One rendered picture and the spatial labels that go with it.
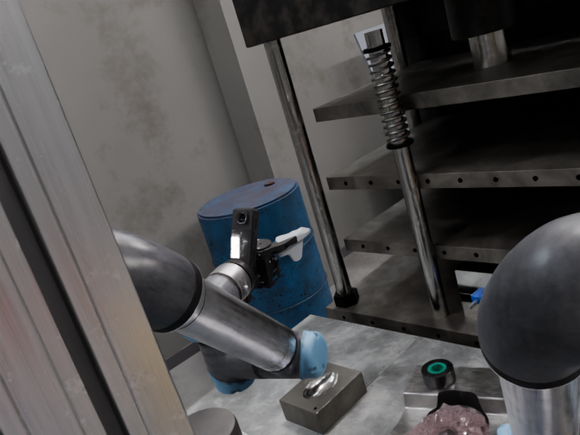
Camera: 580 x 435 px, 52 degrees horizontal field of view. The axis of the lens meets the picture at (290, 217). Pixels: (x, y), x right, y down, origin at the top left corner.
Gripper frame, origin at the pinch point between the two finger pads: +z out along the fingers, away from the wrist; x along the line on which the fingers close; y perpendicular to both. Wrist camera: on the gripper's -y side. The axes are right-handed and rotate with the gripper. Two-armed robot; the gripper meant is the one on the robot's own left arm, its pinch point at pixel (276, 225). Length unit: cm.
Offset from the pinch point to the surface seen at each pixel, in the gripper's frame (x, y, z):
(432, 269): 15, 47, 73
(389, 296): -6, 68, 91
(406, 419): 20, 56, 11
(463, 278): 25, 49, 72
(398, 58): -8, -12, 149
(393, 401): 12, 65, 27
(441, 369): 27, 48, 21
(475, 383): 35, 50, 20
